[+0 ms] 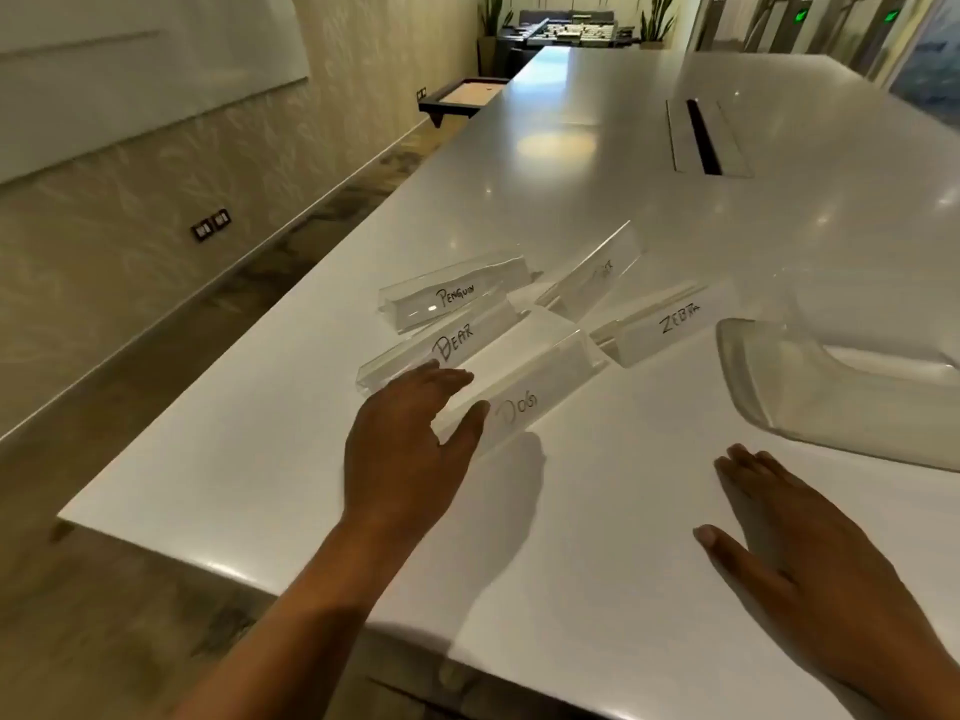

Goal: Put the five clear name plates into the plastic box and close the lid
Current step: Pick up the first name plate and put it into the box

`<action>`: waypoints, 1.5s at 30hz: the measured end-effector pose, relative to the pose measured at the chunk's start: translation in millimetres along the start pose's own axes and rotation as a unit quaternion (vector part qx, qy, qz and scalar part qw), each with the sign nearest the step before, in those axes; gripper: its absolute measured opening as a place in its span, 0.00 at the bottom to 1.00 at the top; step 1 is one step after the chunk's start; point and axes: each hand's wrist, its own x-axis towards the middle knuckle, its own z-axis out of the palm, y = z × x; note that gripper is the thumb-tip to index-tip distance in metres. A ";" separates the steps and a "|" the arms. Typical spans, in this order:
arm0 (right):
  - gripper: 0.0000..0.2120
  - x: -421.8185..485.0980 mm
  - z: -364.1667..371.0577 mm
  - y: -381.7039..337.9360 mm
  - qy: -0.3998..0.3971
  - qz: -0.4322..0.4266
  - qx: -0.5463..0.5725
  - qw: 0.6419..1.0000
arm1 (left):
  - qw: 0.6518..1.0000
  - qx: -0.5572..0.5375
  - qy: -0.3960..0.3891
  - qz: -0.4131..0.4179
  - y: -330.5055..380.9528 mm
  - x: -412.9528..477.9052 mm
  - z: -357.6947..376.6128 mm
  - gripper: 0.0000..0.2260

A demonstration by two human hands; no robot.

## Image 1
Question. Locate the metal turnstile gate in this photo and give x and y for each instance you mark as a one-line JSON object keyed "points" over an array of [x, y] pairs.
{"points": [[787, 22], [881, 29]]}

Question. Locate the person's left forearm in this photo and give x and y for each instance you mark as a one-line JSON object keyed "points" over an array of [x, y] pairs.
{"points": [[300, 637]]}

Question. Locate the tall snake plant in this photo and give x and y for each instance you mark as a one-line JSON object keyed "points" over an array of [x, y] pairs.
{"points": [[658, 22], [491, 29]]}

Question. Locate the person's left hand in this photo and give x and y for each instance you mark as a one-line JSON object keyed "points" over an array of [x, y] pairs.
{"points": [[390, 457]]}

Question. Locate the foosball table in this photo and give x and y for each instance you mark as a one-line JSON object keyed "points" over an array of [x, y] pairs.
{"points": [[574, 29]]}

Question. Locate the black side table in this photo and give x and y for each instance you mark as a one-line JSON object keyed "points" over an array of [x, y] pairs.
{"points": [[465, 93]]}

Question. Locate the person's right hand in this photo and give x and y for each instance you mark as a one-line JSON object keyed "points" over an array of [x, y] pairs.
{"points": [[825, 577]]}

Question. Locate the white wall board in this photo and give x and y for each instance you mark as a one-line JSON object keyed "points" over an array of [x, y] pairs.
{"points": [[135, 59]]}

